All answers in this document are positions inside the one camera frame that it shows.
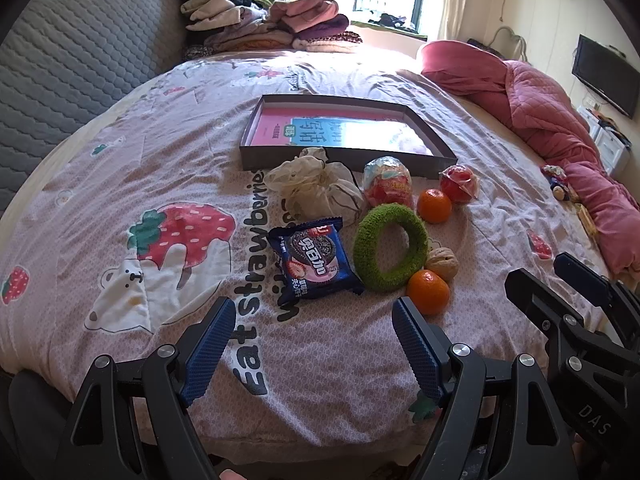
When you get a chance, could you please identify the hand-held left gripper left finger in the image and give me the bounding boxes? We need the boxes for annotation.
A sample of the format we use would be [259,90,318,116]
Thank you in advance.
[55,296,238,480]

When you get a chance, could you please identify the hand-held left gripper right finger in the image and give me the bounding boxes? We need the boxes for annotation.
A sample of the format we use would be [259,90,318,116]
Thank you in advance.
[391,296,581,480]

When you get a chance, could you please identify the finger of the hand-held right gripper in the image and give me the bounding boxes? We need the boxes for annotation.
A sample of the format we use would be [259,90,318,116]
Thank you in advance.
[505,269,631,396]
[554,252,640,356]

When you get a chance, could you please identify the orange tangerine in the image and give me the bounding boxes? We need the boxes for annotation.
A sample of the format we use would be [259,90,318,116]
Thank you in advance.
[406,269,450,316]
[416,188,453,225]

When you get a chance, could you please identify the brown walnut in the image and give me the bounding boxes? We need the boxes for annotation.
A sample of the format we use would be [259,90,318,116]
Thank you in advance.
[425,246,460,282]

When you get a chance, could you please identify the green fuzzy ring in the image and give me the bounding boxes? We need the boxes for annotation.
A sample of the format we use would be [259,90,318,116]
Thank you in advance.
[353,202,430,292]

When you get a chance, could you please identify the small toy egg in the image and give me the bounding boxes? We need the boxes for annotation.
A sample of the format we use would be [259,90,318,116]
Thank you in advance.
[439,165,480,206]

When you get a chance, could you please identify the blue cookie packet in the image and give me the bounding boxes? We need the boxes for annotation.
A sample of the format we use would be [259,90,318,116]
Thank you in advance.
[267,216,365,301]

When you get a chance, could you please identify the large toy egg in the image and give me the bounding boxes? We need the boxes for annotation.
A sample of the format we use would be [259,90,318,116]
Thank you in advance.
[361,156,415,210]

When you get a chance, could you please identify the cream mesh scrunchie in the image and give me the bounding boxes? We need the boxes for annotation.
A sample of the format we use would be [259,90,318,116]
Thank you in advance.
[264,146,368,226]

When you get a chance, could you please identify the shallow grey cardboard box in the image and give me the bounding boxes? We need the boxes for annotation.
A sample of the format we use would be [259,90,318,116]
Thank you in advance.
[239,93,458,180]

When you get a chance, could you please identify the small colourful doll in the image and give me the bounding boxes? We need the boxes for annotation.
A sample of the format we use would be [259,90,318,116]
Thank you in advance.
[541,163,582,204]

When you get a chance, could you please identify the white drawer cabinet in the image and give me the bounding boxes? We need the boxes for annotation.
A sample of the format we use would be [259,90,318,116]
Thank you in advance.
[576,104,632,173]

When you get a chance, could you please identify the pink quilt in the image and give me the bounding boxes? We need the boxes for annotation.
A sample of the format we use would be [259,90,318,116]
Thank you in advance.
[500,59,640,283]

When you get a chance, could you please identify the strawberry printed bedsheet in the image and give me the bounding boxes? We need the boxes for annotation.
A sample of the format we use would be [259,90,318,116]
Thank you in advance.
[0,47,621,466]

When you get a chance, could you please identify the black television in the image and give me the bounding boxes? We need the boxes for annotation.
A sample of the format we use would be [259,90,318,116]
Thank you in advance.
[571,34,640,120]

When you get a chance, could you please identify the pink pillow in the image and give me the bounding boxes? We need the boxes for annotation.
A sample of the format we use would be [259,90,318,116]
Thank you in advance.
[416,39,512,111]

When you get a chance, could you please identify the dark clothes on windowsill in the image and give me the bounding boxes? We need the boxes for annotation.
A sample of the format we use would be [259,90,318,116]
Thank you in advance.
[370,10,417,32]

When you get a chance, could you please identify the pile of folded clothes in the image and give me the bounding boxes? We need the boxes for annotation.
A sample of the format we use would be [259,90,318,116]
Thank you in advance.
[173,0,364,61]

